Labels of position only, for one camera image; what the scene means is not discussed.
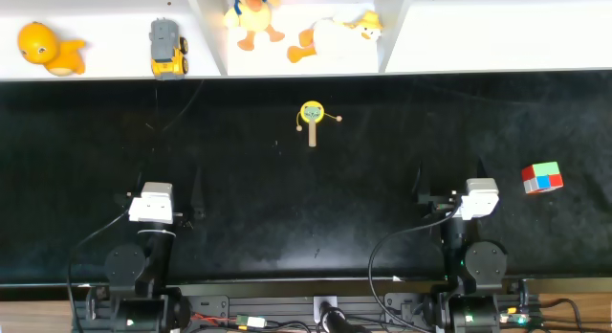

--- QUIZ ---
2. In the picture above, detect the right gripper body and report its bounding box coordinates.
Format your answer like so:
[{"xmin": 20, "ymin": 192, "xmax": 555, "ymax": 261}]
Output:
[{"xmin": 417, "ymin": 192, "xmax": 463, "ymax": 216}]

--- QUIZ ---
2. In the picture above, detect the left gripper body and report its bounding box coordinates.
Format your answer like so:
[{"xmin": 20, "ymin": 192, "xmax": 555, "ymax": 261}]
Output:
[{"xmin": 171, "ymin": 210, "xmax": 196, "ymax": 230}]

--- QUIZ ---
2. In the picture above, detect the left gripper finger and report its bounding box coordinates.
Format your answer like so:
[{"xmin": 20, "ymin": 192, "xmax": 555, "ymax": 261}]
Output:
[{"xmin": 189, "ymin": 165, "xmax": 208, "ymax": 223}]

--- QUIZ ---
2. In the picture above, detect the grey and yellow toy truck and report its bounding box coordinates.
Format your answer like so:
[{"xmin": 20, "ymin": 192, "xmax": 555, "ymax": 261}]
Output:
[{"xmin": 148, "ymin": 17, "xmax": 190, "ymax": 81}]

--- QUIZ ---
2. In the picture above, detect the yellow rubber duck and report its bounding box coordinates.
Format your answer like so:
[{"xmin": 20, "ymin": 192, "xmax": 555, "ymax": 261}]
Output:
[{"xmin": 16, "ymin": 20, "xmax": 88, "ymax": 78}]

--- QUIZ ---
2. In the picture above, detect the many-coloured puzzle cube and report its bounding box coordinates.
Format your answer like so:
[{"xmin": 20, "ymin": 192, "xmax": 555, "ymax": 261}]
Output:
[{"xmin": 520, "ymin": 160, "xmax": 565, "ymax": 195}]

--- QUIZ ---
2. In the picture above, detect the yellow rattle drum toy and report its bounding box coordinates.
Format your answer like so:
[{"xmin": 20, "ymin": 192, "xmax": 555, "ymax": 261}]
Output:
[{"xmin": 295, "ymin": 100, "xmax": 344, "ymax": 148}]

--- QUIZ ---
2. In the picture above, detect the white shelf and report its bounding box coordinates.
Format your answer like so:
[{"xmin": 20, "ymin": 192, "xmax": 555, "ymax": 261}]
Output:
[{"xmin": 0, "ymin": 0, "xmax": 612, "ymax": 81}]

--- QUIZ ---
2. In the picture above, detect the white plush goose with hat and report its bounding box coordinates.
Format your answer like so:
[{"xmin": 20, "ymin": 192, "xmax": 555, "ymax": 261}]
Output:
[{"xmin": 286, "ymin": 10, "xmax": 384, "ymax": 64}]

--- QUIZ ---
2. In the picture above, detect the yellow plush duck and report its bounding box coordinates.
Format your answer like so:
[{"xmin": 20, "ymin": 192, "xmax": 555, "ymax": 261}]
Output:
[{"xmin": 223, "ymin": 0, "xmax": 287, "ymax": 53}]

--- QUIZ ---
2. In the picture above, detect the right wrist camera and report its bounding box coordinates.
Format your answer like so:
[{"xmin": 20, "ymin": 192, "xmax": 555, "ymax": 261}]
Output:
[{"xmin": 459, "ymin": 177, "xmax": 501, "ymax": 222}]

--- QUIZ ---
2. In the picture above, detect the black cable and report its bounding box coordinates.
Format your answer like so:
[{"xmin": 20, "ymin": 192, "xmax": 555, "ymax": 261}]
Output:
[
  {"xmin": 66, "ymin": 210, "xmax": 133, "ymax": 327},
  {"xmin": 367, "ymin": 202, "xmax": 463, "ymax": 333}
]

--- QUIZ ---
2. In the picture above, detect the mounting rail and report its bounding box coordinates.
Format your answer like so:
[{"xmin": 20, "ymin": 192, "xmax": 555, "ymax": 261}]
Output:
[{"xmin": 71, "ymin": 277, "xmax": 583, "ymax": 333}]

